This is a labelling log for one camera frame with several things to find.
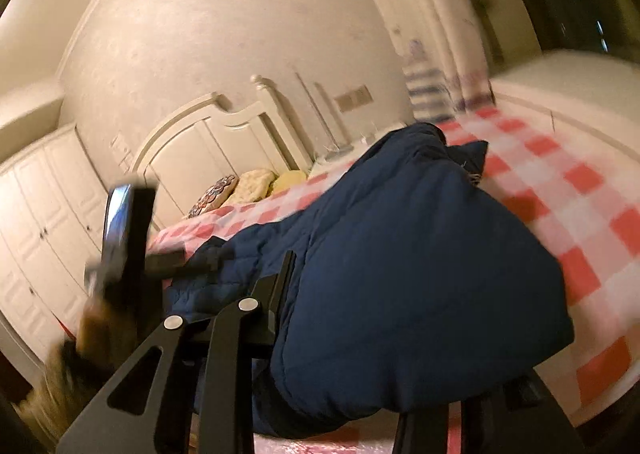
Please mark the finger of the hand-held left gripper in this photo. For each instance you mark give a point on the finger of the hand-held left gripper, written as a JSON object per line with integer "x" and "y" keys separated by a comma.
{"x": 195, "y": 261}

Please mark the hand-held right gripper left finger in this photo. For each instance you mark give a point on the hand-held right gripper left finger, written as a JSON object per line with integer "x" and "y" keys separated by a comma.
{"x": 265, "y": 304}

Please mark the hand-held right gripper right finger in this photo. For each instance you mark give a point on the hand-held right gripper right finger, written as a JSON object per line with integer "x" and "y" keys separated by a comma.
{"x": 525, "y": 419}

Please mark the navy blue padded jacket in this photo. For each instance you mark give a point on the navy blue padded jacket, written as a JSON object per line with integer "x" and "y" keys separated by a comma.
{"x": 400, "y": 284}

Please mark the person's left forearm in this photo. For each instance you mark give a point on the person's left forearm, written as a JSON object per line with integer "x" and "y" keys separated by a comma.
{"x": 55, "y": 384}

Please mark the person's left hand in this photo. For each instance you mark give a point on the person's left hand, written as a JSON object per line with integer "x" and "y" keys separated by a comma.
{"x": 105, "y": 324}

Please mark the colourful patterned pillow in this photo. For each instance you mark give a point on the colourful patterned pillow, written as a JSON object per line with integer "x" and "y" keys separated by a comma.
{"x": 215, "y": 194}

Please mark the pale yellow fluffy pillow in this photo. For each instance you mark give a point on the pale yellow fluffy pillow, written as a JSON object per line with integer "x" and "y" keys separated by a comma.
{"x": 252, "y": 184}

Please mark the white wooden headboard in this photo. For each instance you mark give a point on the white wooden headboard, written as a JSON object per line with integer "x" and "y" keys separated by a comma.
{"x": 190, "y": 149}

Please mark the white panelled wardrobe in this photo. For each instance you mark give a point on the white panelled wardrobe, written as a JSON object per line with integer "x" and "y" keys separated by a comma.
{"x": 40, "y": 214}

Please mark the yellow floral bedsheet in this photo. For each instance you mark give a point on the yellow floral bedsheet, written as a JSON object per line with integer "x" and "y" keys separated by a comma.
{"x": 290, "y": 180}

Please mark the white desk lamp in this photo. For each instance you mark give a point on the white desk lamp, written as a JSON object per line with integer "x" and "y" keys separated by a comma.
{"x": 340, "y": 150}

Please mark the white nightstand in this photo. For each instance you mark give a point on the white nightstand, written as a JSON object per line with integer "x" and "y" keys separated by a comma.
{"x": 360, "y": 146}

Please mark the red white checkered plastic sheet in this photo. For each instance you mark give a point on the red white checkered plastic sheet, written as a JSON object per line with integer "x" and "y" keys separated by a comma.
{"x": 575, "y": 194}

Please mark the striped curtain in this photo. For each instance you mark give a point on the striped curtain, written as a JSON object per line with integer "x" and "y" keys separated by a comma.
{"x": 425, "y": 84}

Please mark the brass wall socket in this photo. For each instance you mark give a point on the brass wall socket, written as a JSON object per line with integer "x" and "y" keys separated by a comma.
{"x": 352, "y": 100}

